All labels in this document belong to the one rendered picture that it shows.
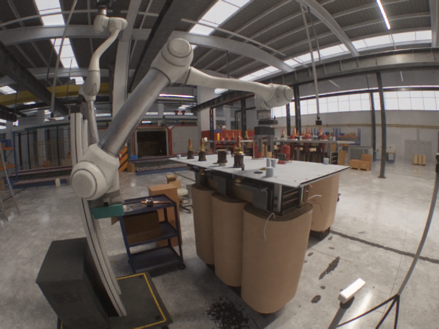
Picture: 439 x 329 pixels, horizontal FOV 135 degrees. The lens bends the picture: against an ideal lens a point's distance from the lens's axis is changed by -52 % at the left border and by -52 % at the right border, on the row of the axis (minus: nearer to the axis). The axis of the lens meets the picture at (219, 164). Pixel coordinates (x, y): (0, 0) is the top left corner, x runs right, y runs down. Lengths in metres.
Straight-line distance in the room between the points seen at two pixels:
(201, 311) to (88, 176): 1.61
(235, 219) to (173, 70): 1.14
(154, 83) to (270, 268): 1.23
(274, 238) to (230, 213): 0.45
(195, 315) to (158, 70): 1.89
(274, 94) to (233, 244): 1.17
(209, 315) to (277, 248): 1.02
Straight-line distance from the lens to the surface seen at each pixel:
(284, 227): 1.15
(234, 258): 1.66
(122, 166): 11.57
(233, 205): 1.43
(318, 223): 2.92
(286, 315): 1.95
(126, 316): 1.62
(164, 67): 0.76
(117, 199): 0.95
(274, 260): 1.27
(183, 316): 1.93
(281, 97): 0.95
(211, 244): 2.01
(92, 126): 1.60
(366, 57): 9.51
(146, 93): 0.74
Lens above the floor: 1.54
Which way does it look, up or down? 7 degrees down
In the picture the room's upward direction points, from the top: 2 degrees counter-clockwise
